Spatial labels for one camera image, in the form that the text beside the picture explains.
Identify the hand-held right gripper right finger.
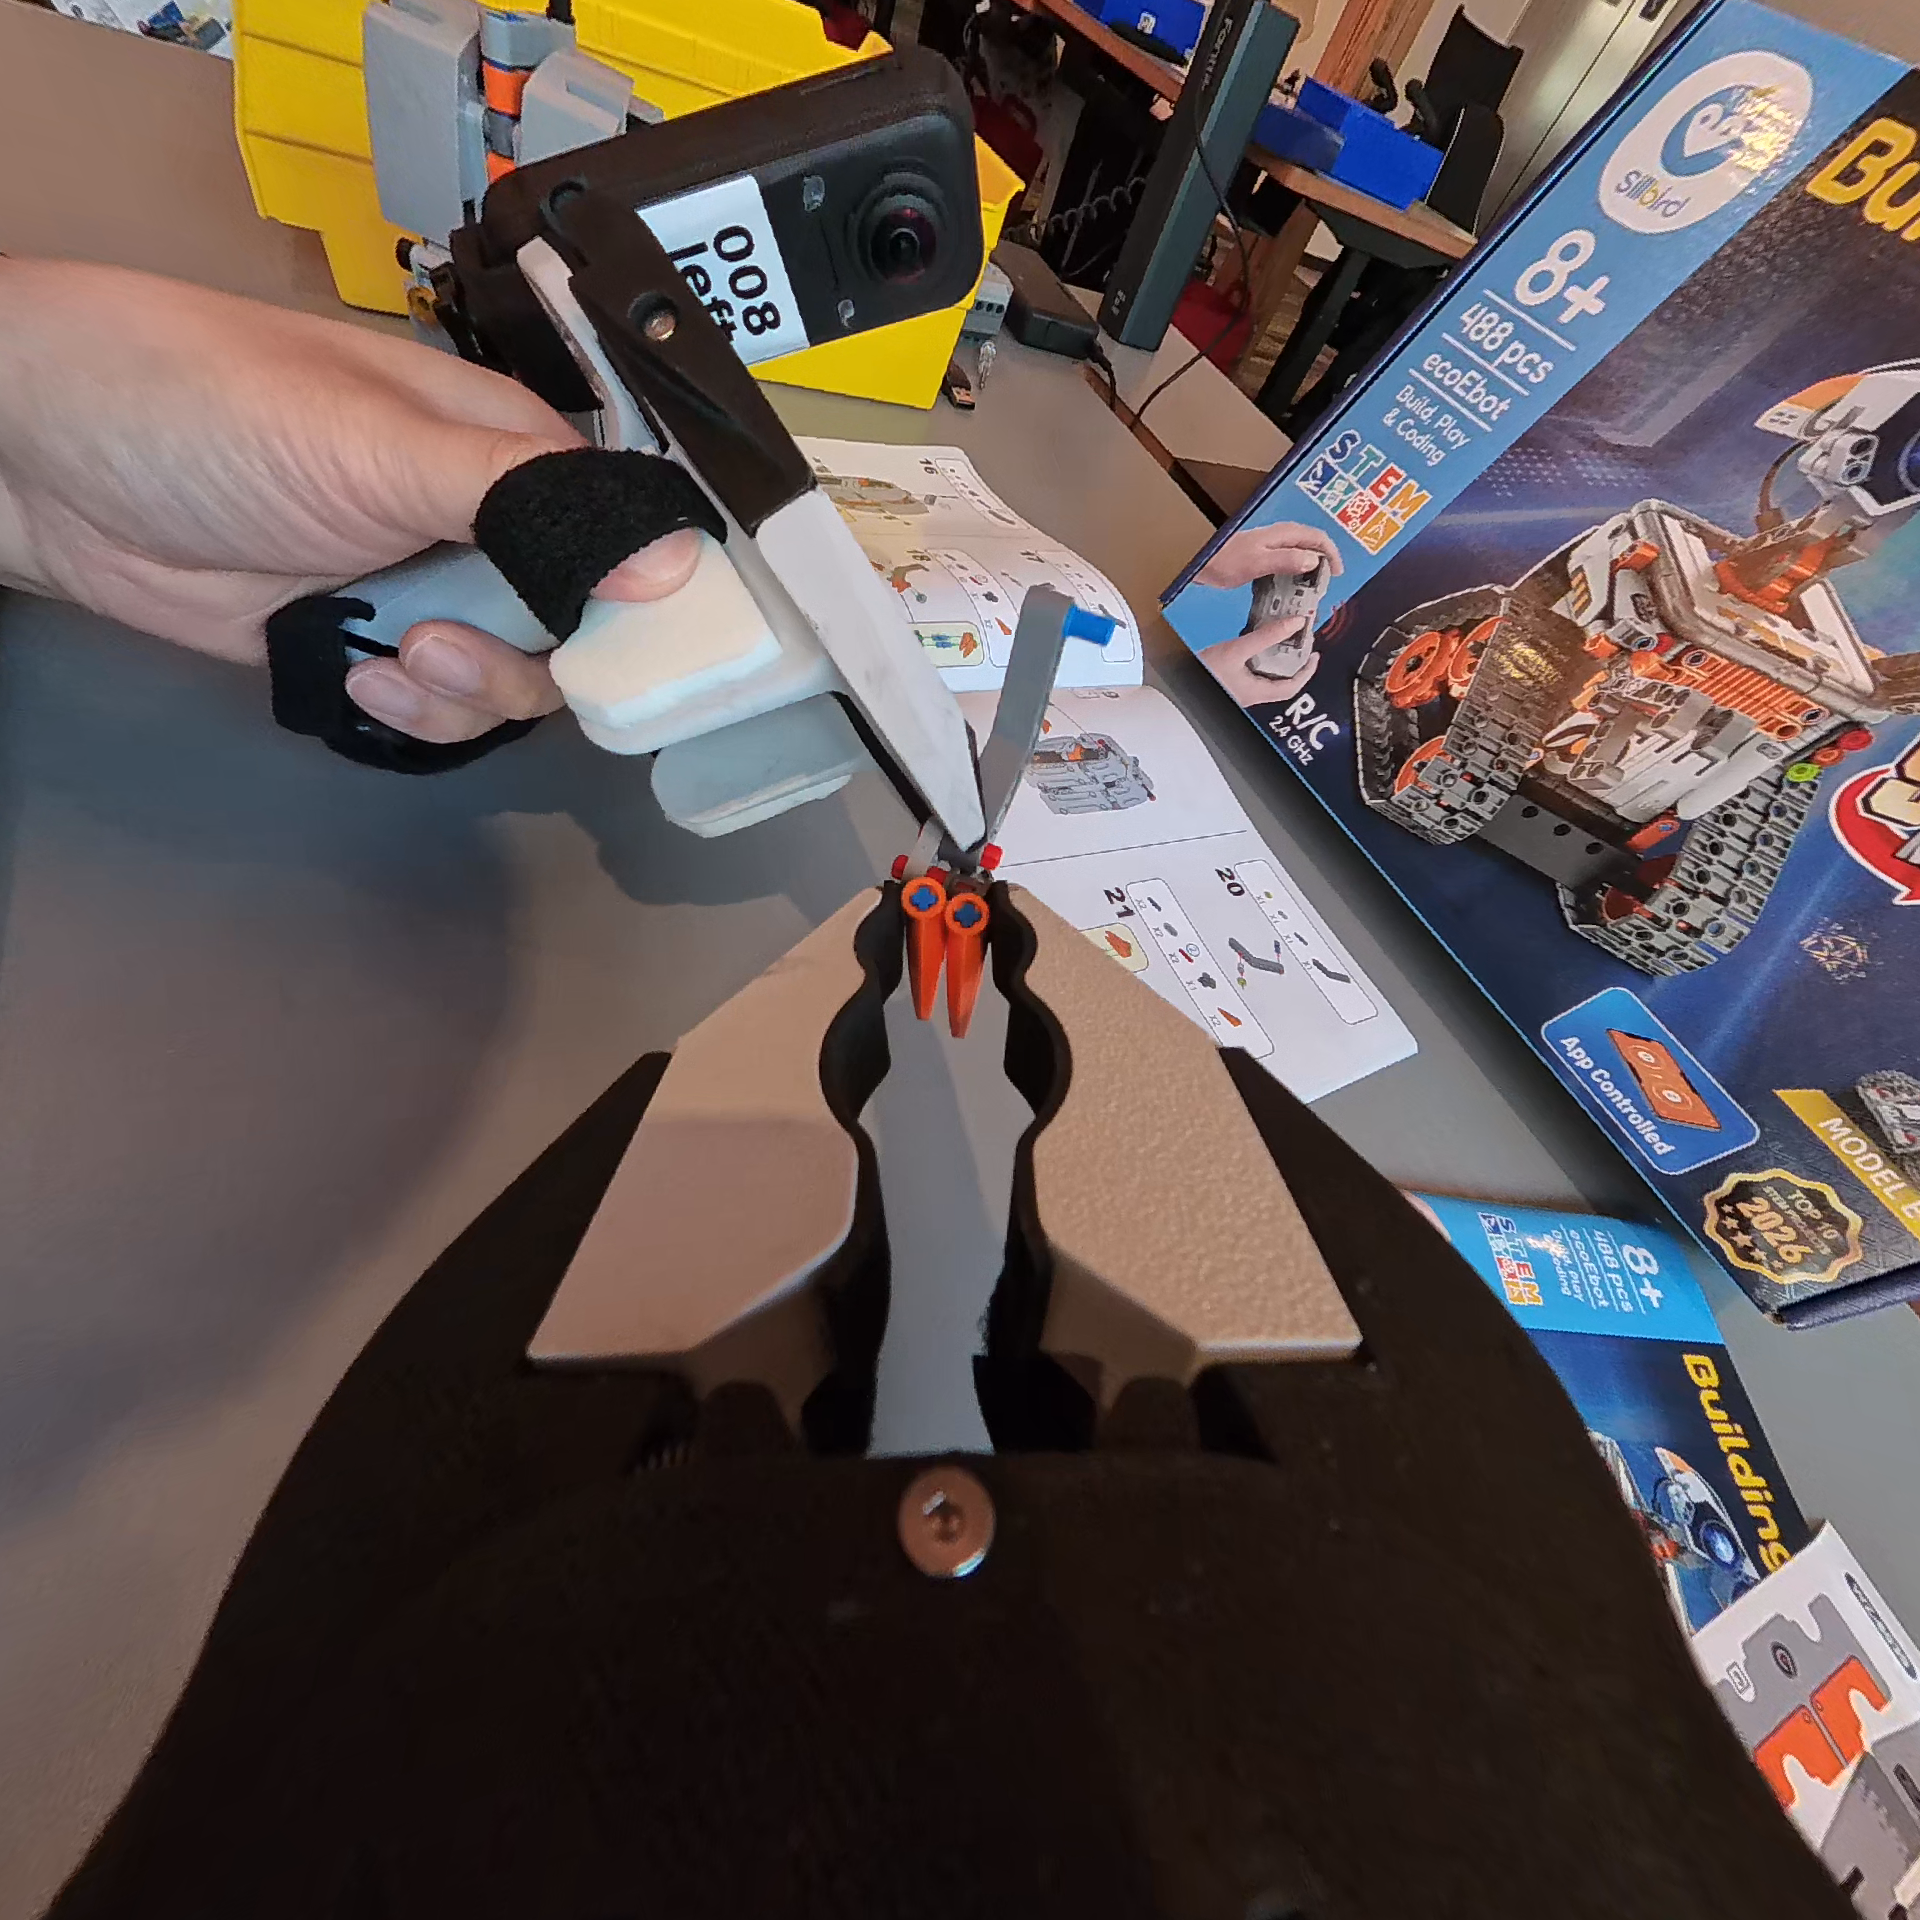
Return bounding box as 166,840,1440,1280
977,889,1364,1457

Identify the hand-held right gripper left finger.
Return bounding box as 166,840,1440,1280
527,884,910,1457

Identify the black office chair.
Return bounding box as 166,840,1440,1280
1402,7,1508,234

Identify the grey desk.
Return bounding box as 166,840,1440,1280
0,7,1920,1920

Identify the blue robot kit box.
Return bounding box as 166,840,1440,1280
1162,0,1920,1332

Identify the black power adapter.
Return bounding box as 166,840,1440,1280
992,239,1108,360

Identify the yellow plastic bin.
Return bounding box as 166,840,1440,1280
232,0,1026,410

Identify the grey angled toy beam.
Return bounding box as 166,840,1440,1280
888,583,1127,889

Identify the blue plastic bin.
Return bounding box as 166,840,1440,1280
1254,76,1446,212

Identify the wooden top standing desk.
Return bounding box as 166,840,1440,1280
1247,141,1479,436

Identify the person's left hand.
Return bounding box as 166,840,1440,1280
0,256,707,747

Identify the open white instruction booklet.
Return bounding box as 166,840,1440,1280
786,434,1419,1106

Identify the blue cover instruction booklet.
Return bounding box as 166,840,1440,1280
1410,1189,1825,1653

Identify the dark grey monitor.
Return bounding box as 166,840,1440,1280
1100,0,1305,354

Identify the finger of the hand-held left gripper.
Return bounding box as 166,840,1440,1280
748,484,992,858

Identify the orange grey sticker sheet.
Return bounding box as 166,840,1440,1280
1687,1519,1920,1920

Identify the grey orange partly built model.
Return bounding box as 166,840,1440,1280
360,0,666,324

